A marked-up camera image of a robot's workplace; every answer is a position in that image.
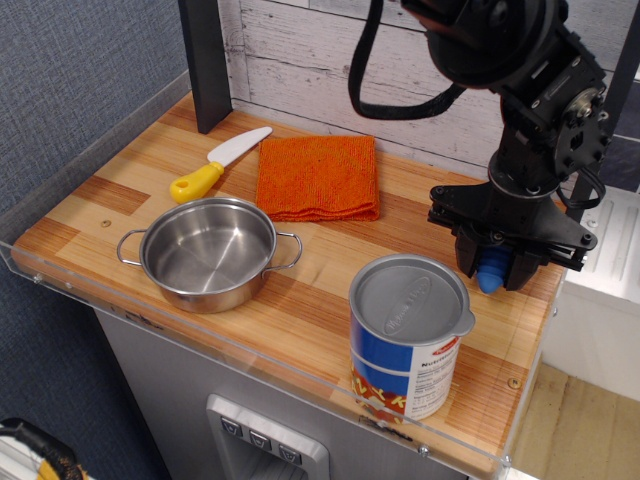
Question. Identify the blue labelled soup can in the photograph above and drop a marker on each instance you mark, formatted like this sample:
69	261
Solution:
408	316

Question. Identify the grey toy fridge cabinet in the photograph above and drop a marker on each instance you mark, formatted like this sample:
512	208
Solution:
172	384

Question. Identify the small stainless steel pot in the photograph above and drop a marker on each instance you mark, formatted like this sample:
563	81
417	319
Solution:
210	255

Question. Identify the clear acrylic guard rail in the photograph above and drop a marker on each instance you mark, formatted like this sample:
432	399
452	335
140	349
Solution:
295	332

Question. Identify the dark grey left post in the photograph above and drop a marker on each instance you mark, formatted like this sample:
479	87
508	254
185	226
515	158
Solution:
206	57

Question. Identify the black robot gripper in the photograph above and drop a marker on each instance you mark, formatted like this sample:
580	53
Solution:
514	208

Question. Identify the white ribbed appliance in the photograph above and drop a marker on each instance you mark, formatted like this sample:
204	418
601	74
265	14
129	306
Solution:
593	332

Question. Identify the dark grey right post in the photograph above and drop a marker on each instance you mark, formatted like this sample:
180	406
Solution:
619	88

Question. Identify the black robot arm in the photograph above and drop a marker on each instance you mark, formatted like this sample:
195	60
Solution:
551	92

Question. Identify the black and yellow bag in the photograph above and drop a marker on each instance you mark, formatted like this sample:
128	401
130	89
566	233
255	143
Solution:
28	452

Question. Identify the dark grey post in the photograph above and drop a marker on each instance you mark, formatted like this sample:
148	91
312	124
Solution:
206	57
619	88

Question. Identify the silver ice dispenser panel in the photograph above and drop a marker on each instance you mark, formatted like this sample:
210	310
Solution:
265	442

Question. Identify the yellow handled white toy knife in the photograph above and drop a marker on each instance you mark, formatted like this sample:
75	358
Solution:
196	184

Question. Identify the blue handled metal fork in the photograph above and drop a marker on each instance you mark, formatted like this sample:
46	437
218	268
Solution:
492	268

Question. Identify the folded orange cloth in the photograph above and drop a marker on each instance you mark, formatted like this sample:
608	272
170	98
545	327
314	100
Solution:
319	178

